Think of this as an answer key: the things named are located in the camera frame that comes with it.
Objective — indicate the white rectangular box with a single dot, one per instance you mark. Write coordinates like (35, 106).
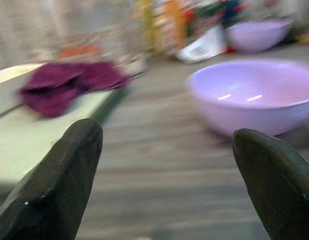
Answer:
(4, 87)

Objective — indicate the orange bottle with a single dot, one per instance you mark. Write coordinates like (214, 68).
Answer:
(175, 22)

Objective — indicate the purple cloth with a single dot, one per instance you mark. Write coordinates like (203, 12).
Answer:
(59, 85)

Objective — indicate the lilac plastic bowl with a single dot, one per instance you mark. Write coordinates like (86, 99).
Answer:
(257, 37)
(244, 112)

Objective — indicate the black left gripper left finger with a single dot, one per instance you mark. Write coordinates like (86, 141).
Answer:
(54, 185)

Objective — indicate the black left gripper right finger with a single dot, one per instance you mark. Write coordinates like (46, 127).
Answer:
(277, 185)

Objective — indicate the green cutting board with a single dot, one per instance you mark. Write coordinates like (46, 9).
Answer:
(19, 140)

